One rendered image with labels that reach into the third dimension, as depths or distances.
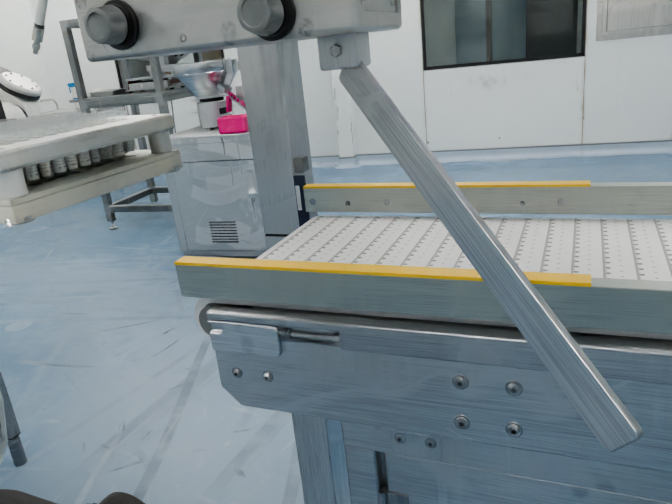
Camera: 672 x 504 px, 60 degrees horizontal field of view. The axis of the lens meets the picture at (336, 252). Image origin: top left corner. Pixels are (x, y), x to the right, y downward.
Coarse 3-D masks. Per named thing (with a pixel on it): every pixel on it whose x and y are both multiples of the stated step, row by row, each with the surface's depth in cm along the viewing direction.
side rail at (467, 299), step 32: (192, 288) 52; (224, 288) 51; (256, 288) 50; (288, 288) 48; (320, 288) 47; (352, 288) 46; (384, 288) 45; (416, 288) 44; (448, 288) 43; (480, 288) 42; (544, 288) 40; (576, 288) 39; (608, 288) 39; (640, 288) 38; (576, 320) 40; (608, 320) 39; (640, 320) 39
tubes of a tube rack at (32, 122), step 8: (16, 120) 75; (24, 120) 74; (32, 120) 72; (40, 120) 71; (48, 120) 70; (56, 120) 70; (64, 120) 68; (0, 128) 67; (8, 128) 65; (16, 128) 64; (24, 128) 63; (56, 128) 66; (64, 160) 67; (24, 176) 62; (40, 176) 64
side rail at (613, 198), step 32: (320, 192) 75; (352, 192) 73; (384, 192) 71; (416, 192) 70; (480, 192) 67; (512, 192) 66; (544, 192) 64; (576, 192) 63; (608, 192) 62; (640, 192) 61
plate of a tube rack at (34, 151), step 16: (96, 128) 65; (112, 128) 66; (128, 128) 68; (144, 128) 70; (160, 128) 72; (16, 144) 58; (32, 144) 57; (48, 144) 59; (64, 144) 60; (80, 144) 62; (96, 144) 64; (112, 144) 66; (0, 160) 54; (16, 160) 56; (32, 160) 57; (48, 160) 59
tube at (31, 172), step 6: (18, 132) 60; (24, 132) 60; (18, 138) 60; (24, 138) 60; (24, 168) 61; (30, 168) 61; (36, 168) 62; (30, 174) 61; (36, 174) 62; (30, 180) 62; (36, 180) 62
